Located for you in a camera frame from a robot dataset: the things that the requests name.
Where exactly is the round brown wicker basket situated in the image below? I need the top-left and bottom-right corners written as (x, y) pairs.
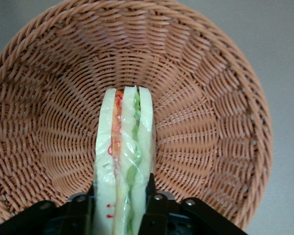
top-left (0, 0), bottom-right (273, 231)

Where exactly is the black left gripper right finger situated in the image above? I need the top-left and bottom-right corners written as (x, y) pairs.
top-left (138, 172), bottom-right (168, 235)

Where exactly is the triangle sandwich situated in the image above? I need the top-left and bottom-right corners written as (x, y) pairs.
top-left (93, 85), bottom-right (156, 235)

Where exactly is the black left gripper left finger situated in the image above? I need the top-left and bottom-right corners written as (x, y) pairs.
top-left (63, 186), bottom-right (96, 235)

